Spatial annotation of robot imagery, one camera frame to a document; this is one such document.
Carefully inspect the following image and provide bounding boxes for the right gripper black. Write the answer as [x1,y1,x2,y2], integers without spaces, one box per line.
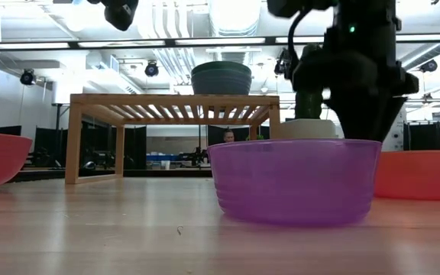
[291,0,420,142]

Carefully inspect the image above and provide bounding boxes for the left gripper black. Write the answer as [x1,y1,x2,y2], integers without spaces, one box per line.
[86,0,140,33]

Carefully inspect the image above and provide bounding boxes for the small orange bowl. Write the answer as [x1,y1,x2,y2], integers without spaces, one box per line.
[374,150,440,202]

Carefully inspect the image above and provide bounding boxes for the large teal bowl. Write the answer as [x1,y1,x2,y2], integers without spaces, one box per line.
[191,60,252,77]

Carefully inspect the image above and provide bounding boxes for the dark green bowl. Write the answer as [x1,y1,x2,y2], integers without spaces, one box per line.
[191,72,252,96]

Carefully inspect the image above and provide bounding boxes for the slatted wooden shelf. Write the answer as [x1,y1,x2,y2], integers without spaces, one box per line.
[64,93,282,186]

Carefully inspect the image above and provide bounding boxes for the black overhead crossbar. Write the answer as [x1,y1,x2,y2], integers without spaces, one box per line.
[0,34,440,52]

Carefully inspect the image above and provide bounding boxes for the black partition curtain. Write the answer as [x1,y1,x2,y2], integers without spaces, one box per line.
[32,121,147,170]
[403,121,440,153]

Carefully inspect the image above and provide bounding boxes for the small purple bowl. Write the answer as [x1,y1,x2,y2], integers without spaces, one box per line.
[207,138,383,228]

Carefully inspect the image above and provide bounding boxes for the blue storage bins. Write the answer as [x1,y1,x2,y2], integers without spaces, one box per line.
[145,154,180,162]

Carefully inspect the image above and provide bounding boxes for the dark background monitor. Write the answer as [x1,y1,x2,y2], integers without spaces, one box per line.
[0,125,23,137]

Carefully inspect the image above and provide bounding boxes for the silver ceiling duct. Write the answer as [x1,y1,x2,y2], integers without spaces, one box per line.
[209,0,263,37]

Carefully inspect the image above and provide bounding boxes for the black aluminium table frame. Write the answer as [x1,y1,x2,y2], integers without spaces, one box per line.
[8,168,214,183]

